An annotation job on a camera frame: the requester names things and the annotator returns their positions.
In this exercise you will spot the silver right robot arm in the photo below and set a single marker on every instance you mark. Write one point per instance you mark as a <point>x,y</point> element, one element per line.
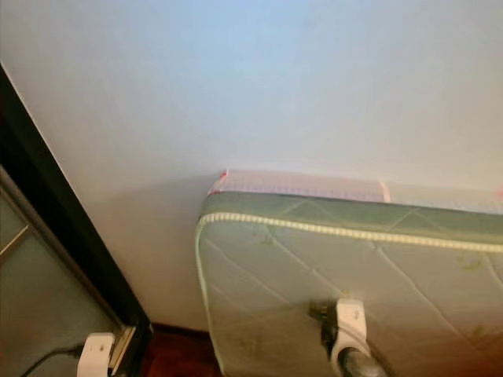
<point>357,365</point>

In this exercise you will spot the green white quilted mattress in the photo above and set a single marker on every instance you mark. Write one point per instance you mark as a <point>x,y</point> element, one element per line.
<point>283,267</point>

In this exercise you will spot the grey frosted wardrobe door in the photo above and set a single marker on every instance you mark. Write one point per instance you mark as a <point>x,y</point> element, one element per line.
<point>39,314</point>

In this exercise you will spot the black wardrobe door frame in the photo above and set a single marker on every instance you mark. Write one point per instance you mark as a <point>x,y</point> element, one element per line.
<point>59,212</point>

